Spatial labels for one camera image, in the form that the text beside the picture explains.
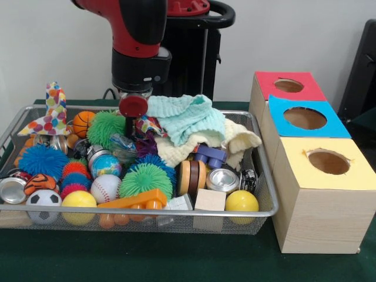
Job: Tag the orange toy basketball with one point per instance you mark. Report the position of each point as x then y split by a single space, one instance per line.
82 123

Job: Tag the mint green muslin cloth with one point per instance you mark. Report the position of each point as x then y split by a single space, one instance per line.
188 117

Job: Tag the white baseball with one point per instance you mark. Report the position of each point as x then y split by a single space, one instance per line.
106 188

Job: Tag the blue spiky rubber ball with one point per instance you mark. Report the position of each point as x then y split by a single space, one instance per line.
42 161

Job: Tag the black chair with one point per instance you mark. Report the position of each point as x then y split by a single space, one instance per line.
361 70

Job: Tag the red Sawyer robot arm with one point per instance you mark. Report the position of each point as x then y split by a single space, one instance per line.
141 29

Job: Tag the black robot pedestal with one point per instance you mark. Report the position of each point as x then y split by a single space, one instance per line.
200 59

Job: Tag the pale yellow muslin cloth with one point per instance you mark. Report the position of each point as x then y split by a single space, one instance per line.
235 141

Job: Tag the colourful polka-dot cloth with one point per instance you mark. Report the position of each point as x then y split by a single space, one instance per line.
51 114

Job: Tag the crushed clear plastic bottle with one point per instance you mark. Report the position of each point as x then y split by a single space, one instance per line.
122 147

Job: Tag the clear mesh bin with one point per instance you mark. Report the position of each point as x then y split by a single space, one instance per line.
265 176

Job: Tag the black and white soccer ball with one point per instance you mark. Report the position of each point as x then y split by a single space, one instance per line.
44 205

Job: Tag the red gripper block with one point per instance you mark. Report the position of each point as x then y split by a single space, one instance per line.
134 106

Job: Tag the green spiky rubber ball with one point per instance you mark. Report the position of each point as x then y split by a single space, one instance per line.
145 181
106 128

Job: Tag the wooden box with three holes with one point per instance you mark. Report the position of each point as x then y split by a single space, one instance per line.
320 205

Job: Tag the yellow smiley ball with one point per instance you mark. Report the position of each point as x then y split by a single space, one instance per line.
241 201

